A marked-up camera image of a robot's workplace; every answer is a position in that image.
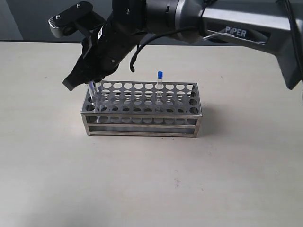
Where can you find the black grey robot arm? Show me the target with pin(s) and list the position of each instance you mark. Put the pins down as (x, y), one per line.
(275, 28)

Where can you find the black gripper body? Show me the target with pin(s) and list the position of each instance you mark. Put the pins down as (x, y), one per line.
(103, 59)

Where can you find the blue capped tube back row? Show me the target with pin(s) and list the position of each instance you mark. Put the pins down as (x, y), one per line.
(159, 90)

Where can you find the stainless steel test tube rack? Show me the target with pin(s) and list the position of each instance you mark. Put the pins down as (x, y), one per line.
(128, 108)

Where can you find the blue capped tube second row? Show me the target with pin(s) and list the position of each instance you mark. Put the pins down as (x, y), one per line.
(98, 95)

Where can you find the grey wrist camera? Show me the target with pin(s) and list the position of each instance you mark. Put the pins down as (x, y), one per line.
(78, 17)

